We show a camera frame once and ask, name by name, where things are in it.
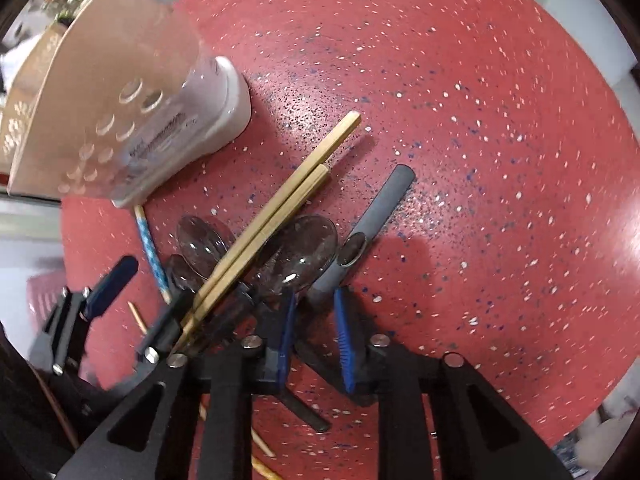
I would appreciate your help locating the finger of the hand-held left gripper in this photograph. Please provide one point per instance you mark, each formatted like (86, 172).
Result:
(112, 282)
(167, 320)

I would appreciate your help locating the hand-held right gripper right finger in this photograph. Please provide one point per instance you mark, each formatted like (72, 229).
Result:
(345, 340)

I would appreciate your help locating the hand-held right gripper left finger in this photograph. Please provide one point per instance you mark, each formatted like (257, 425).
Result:
(286, 340)

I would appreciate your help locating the small metal spoon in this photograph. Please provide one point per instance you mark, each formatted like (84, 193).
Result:
(200, 242)
(179, 275)

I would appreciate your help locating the blue patterned stick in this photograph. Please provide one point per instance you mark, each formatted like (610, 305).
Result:
(149, 250)

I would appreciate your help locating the large metal spoon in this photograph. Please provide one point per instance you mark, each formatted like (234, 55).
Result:
(305, 255)

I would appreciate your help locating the bamboo chopstick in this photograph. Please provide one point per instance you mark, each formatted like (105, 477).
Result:
(280, 220)
(320, 152)

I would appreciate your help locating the beige perforated utensil holder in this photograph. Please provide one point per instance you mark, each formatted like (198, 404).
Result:
(100, 60)

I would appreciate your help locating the pink chair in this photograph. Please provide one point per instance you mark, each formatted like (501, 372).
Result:
(46, 300)

